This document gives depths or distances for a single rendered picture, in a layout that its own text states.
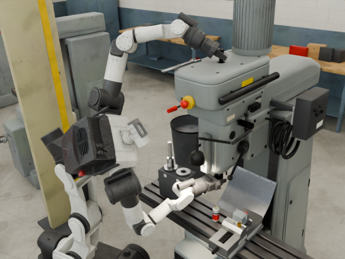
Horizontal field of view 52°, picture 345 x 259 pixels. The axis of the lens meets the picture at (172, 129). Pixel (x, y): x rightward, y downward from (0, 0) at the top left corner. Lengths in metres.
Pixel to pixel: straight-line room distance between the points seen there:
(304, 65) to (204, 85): 0.88
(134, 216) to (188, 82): 0.67
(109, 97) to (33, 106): 1.47
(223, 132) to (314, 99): 0.45
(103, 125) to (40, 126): 1.62
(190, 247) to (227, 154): 0.66
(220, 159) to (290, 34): 4.69
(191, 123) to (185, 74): 2.71
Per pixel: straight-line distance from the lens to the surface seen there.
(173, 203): 1.84
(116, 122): 1.68
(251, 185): 2.34
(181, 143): 3.91
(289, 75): 2.09
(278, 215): 2.42
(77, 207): 2.07
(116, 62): 1.72
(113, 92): 1.72
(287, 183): 2.32
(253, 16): 1.78
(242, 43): 1.81
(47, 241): 2.51
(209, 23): 7.23
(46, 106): 3.17
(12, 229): 3.93
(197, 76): 1.53
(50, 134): 1.93
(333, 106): 5.76
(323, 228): 3.72
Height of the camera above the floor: 2.36
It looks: 27 degrees down
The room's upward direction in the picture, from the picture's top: 3 degrees counter-clockwise
